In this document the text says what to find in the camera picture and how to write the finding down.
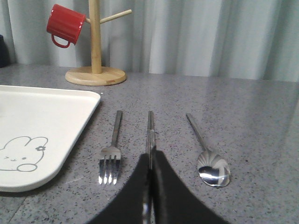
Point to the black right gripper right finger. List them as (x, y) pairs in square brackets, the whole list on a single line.
[(173, 201)]

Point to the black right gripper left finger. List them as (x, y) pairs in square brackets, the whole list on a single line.
[(132, 203)]

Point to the silver fork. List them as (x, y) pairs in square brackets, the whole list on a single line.
[(110, 157)]

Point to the silver spoon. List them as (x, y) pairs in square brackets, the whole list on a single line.
[(212, 168)]

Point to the cream rabbit serving tray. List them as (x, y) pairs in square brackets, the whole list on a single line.
[(38, 129)]

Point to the wooden mug tree stand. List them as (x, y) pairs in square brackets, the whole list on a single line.
[(96, 74)]

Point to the grey pleated curtain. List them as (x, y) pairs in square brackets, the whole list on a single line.
[(250, 39)]

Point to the red ribbed mug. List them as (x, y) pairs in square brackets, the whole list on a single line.
[(64, 25)]

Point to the dark blue mug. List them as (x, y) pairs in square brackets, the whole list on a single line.
[(4, 53)]

